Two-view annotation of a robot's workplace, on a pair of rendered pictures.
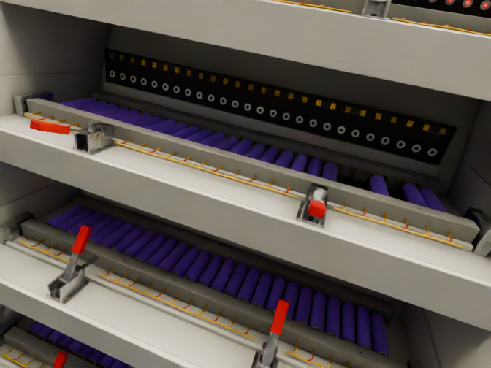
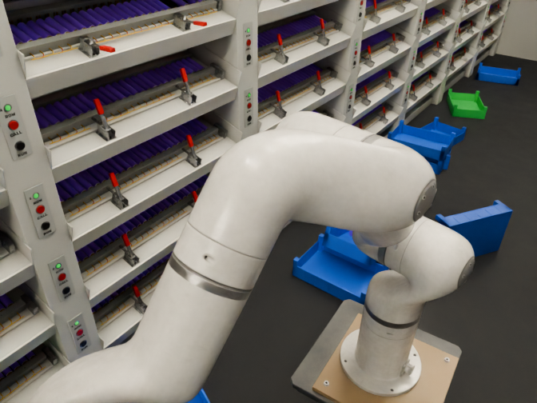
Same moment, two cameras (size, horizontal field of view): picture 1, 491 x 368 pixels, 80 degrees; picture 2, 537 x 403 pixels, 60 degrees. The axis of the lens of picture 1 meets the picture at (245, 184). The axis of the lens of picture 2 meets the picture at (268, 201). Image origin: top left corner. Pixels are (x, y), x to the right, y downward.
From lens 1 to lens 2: 1.03 m
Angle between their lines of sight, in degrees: 65
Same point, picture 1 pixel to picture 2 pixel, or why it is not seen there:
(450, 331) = (217, 43)
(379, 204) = (192, 9)
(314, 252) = (191, 40)
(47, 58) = not seen: outside the picture
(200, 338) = (162, 108)
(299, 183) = (168, 16)
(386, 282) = (210, 36)
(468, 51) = not seen: outside the picture
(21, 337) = (68, 203)
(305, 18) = not seen: outside the picture
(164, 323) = (149, 113)
